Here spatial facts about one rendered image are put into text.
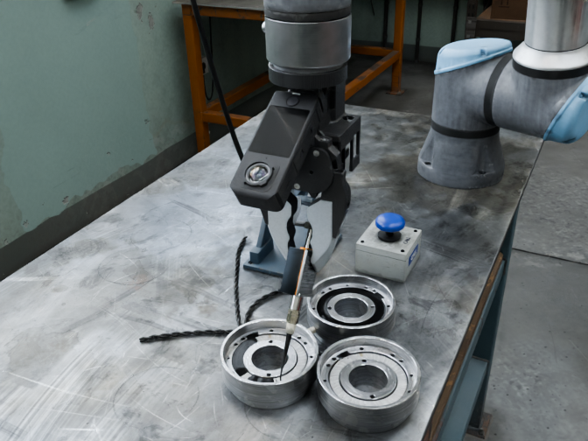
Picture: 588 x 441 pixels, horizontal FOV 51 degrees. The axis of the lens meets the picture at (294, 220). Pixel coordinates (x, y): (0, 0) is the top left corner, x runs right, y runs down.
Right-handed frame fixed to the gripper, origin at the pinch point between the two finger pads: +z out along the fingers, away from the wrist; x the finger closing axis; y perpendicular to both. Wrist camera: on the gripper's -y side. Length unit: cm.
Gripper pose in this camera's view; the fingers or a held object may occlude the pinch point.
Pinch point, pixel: (302, 261)
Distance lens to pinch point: 64.3
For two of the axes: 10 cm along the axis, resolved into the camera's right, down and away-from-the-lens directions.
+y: 4.1, -4.6, 7.9
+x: -9.1, -1.8, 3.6
